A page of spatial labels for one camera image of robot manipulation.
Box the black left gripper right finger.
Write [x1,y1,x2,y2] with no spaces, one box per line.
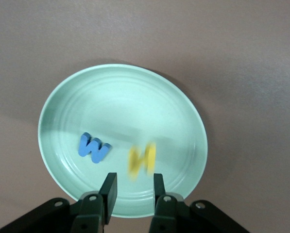
[148,173,251,233]

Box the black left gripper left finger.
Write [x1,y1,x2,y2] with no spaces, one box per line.
[0,172,118,233]

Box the yellow capital letter H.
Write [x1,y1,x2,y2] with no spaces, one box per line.
[127,142,157,182]

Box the blue capital letter M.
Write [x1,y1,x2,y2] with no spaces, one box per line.
[78,132,112,164]

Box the green plate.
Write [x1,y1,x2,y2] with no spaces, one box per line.
[37,63,208,218]

